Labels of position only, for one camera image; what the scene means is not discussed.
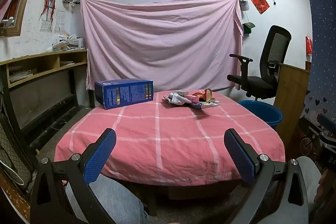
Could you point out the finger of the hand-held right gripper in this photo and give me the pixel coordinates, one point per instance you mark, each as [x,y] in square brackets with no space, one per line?
[328,137]
[326,120]

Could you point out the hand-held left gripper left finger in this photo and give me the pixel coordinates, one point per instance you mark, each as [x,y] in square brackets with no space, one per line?
[101,155]

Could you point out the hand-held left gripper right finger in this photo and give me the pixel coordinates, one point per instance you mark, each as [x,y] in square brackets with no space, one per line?
[240,155]

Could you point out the blue plastic bucket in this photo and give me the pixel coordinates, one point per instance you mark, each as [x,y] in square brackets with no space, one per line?
[265,113]

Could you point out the person's right hand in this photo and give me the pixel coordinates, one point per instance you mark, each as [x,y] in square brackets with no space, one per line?
[326,190]

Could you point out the person's right leg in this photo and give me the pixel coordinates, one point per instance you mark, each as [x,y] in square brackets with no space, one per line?
[311,174]

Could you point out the person's leg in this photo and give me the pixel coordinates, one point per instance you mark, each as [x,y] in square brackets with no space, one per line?
[311,174]
[115,200]

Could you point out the wooden board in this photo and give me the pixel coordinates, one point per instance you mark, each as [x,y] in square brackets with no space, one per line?
[291,98]

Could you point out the person's left leg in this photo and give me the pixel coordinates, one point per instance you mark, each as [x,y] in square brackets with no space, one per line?
[115,200]

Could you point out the pink plaid blanket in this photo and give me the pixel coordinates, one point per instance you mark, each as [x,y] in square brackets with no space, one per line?
[162,134]

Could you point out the blue cardboard box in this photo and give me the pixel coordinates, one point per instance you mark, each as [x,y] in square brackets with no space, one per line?
[123,94]

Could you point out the red hanging bag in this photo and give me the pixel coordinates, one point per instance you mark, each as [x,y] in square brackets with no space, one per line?
[309,44]

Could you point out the blue starry curtain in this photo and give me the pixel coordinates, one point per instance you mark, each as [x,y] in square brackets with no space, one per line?
[321,43]

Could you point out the black office chair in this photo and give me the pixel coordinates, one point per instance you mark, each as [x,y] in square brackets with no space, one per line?
[273,56]

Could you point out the black mesh panel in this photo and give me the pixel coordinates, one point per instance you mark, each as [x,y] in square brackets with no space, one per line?
[13,150]

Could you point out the wooden shelf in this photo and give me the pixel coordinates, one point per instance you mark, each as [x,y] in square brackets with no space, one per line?
[47,71]

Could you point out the papers in shelf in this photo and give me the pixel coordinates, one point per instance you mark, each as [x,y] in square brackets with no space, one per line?
[22,75]

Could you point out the stack of newspapers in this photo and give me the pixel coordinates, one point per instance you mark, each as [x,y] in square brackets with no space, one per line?
[68,43]

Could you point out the green cap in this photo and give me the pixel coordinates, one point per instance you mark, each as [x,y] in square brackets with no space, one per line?
[248,27]

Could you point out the pink hanging sheet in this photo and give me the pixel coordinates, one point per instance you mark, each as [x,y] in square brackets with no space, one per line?
[162,43]

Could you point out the white hanging bag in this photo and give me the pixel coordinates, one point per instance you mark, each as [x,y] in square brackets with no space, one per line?
[243,2]

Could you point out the red wall poster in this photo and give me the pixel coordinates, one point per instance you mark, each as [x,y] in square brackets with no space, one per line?
[258,1]

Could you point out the paper wall calendar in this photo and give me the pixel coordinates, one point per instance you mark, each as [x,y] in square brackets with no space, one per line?
[51,24]

